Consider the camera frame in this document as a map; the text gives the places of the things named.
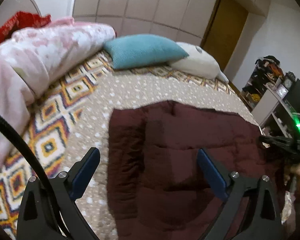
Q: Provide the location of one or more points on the beige wardrobe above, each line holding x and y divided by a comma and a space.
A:
178, 20

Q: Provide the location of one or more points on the teal pillow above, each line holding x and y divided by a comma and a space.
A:
141, 50

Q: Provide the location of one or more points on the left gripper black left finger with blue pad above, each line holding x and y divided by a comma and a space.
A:
39, 220

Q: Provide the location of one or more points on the pink floral blanket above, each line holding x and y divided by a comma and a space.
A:
46, 74

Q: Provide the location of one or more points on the brown wooden door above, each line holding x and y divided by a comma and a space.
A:
223, 31

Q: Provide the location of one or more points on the red patterned cloth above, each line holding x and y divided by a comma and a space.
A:
21, 20

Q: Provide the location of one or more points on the beige heart-pattern quilt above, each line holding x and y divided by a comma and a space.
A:
148, 130

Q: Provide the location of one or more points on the white plush pillow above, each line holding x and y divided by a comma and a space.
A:
199, 63

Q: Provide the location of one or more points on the black table clock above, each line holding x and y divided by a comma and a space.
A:
289, 80

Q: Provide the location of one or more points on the maroon puffer jacket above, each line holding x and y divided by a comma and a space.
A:
154, 187

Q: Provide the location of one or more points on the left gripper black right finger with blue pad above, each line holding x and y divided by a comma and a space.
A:
249, 210

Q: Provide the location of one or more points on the cluttered white shelf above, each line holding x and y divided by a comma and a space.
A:
275, 116

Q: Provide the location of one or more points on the pink arched headboard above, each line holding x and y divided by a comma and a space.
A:
9, 7

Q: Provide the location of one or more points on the small purple picture frame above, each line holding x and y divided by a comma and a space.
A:
281, 91

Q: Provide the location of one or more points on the geometric patterned bedsheet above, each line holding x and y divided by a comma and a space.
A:
131, 88

